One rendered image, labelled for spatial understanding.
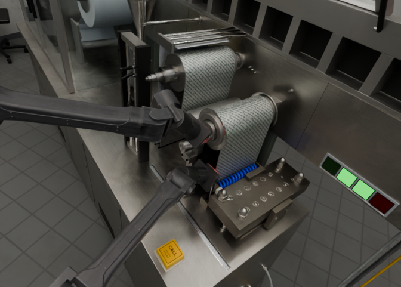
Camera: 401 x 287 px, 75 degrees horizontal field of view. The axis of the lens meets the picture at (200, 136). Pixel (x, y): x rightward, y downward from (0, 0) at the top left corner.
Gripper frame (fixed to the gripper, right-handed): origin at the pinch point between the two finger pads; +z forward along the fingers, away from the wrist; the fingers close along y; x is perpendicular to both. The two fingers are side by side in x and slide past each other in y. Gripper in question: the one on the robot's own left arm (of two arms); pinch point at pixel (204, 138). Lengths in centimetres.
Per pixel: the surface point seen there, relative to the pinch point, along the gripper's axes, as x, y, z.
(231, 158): 0.3, 5.4, 14.9
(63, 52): -21, -98, 1
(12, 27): -94, -417, 96
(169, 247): -35.6, 13.6, 8.3
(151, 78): 2.5, -26.8, -8.9
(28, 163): -127, -145, 62
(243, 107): 16.5, -0.7, 6.6
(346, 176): 22.2, 35.6, 26.7
